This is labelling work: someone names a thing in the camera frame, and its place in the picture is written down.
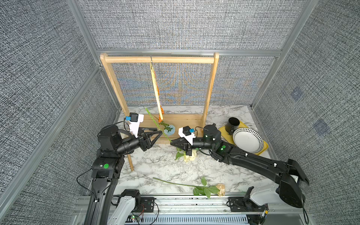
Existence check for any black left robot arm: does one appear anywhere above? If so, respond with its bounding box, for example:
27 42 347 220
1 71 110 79
84 124 163 225

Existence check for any peach rose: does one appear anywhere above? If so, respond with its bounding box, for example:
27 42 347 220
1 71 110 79
153 177 226 199

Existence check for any cream rose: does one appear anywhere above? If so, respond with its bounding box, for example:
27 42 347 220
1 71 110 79
144 106 197 163

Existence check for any wooden stick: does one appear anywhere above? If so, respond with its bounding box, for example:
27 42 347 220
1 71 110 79
127 154 135 172

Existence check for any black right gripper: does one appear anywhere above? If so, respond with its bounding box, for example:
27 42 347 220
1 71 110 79
172 136 218 158

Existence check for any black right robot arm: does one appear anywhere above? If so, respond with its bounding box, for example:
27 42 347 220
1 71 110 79
170 124 309 210

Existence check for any blue flower with stem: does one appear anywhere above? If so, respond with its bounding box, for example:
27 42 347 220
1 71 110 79
159 121 176 136

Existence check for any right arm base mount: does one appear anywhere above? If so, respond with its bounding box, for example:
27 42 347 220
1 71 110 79
226 186 269 212

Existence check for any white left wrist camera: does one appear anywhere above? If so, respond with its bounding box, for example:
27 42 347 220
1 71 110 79
125 112 144 138

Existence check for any yellow tray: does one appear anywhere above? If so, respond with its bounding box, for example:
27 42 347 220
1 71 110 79
219 122 269 155

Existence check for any black mug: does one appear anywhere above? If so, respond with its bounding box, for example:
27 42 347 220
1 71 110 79
225 117 240 136

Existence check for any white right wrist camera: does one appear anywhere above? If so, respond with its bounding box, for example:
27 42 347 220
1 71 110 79
178 126 196 145

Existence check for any white dotted plate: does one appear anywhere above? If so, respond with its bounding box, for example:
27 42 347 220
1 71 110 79
232 127 264 153

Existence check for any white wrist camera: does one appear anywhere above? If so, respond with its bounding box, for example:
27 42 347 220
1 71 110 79
125 112 144 138
178 126 196 145

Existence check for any aluminium rail front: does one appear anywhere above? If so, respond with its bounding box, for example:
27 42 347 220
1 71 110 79
72 194 303 218

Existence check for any wooden clothes rack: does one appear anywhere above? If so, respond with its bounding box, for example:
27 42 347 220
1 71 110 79
100 52 220 145

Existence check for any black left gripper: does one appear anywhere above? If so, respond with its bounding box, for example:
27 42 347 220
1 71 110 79
115 127 161 156

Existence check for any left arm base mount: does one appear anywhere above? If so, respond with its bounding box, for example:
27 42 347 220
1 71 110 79
111 189 155 213

